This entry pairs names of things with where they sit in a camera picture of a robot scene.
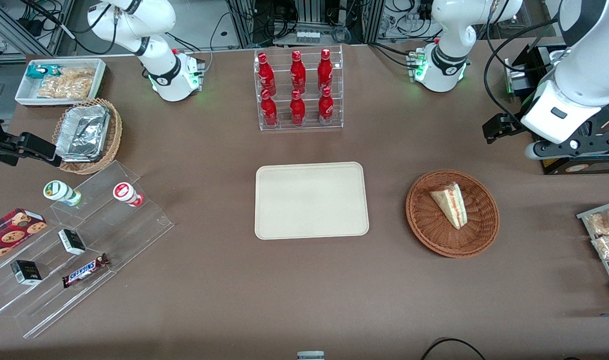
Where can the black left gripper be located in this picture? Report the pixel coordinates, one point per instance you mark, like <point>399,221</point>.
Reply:
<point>513,125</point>

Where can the triangle sandwich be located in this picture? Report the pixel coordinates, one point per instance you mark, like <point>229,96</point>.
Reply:
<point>452,206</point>

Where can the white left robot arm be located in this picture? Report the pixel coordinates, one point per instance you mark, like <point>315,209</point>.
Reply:
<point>452,30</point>

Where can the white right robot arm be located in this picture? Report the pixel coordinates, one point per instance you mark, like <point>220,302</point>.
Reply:
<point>159,65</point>

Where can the oval wicker basket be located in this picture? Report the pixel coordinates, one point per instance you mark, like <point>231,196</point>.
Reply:
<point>113,135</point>

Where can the round brown wicker basket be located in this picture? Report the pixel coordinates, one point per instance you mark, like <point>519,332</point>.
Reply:
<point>434,230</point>

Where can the beige rectangular tray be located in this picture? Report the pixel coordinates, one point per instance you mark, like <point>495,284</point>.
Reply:
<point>312,200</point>

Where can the white rectangular bin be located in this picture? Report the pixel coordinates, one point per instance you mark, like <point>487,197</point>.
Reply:
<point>27,96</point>

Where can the green lid yogurt bottle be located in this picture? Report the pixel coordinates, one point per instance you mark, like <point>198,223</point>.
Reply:
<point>59,191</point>

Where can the stack of foil trays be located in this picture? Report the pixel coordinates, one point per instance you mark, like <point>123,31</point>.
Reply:
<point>82,132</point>

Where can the teal snack packet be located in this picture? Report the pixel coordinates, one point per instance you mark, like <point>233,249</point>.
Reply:
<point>37,71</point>

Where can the clear bag of chips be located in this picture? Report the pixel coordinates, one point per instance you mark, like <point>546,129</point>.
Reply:
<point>67,84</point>

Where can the red cookie box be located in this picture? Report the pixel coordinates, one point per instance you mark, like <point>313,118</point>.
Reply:
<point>12,230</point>

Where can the small black white box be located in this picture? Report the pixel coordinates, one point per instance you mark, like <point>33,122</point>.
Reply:
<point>27,272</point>
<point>72,241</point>

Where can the red lid yogurt bottle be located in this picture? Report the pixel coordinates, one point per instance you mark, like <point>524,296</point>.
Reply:
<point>124,192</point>

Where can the clear acrylic step shelf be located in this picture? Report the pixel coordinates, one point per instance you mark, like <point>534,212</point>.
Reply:
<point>129,230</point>

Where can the Snickers chocolate bar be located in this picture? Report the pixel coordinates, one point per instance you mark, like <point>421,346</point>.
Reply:
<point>84,270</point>

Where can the red cola bottle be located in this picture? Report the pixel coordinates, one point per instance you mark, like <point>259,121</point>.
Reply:
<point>298,72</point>
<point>326,109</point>
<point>297,111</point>
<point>269,112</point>
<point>325,70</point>
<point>266,75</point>

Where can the clear acrylic bottle rack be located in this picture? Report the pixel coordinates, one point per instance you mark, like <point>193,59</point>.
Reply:
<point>284,125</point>

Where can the grey device top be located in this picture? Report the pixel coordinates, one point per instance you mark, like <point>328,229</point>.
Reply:
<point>310,355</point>

